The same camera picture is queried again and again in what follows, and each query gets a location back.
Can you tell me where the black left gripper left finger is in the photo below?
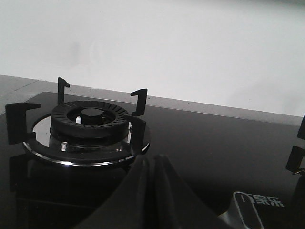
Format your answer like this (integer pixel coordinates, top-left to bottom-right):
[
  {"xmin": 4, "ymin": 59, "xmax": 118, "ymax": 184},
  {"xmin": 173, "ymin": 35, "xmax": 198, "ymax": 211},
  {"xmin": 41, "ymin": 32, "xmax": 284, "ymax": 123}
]
[{"xmin": 74, "ymin": 156, "xmax": 151, "ymax": 229}]

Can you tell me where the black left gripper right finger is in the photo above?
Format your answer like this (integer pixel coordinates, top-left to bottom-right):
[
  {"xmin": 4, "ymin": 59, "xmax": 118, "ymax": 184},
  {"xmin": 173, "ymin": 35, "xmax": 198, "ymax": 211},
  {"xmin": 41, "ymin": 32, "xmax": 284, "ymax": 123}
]
[{"xmin": 154, "ymin": 155, "xmax": 229, "ymax": 229}]

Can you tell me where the black glass gas cooktop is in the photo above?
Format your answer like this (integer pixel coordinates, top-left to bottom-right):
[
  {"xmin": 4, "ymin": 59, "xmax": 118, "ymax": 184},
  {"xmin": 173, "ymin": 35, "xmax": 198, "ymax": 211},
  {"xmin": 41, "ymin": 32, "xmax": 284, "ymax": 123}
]
[{"xmin": 0, "ymin": 92, "xmax": 305, "ymax": 229}]

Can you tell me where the silver stove control knob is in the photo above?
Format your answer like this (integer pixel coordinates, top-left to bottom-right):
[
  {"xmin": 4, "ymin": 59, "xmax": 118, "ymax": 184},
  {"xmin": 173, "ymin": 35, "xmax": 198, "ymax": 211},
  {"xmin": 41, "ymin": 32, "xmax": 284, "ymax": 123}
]
[{"xmin": 218, "ymin": 191, "xmax": 264, "ymax": 229}]

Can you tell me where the left gas burner with grate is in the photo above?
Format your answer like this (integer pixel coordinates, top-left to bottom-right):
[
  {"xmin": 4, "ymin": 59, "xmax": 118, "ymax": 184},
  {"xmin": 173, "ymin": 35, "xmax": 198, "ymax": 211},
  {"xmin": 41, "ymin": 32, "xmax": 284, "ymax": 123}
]
[{"xmin": 5, "ymin": 78, "xmax": 150, "ymax": 167}]

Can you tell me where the gas burner with grate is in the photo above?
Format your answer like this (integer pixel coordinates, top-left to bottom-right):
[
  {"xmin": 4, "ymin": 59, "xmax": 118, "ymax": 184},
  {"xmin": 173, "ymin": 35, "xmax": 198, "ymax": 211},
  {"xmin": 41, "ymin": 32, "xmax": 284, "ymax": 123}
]
[
  {"xmin": 5, "ymin": 78, "xmax": 150, "ymax": 167},
  {"xmin": 286, "ymin": 117, "xmax": 305, "ymax": 176}
]

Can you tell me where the right gas burner with grate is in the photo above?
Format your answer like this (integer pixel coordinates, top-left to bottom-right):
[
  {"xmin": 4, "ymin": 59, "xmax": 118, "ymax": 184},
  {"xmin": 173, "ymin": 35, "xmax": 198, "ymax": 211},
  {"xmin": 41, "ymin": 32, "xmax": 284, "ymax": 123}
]
[{"xmin": 286, "ymin": 117, "xmax": 305, "ymax": 176}]

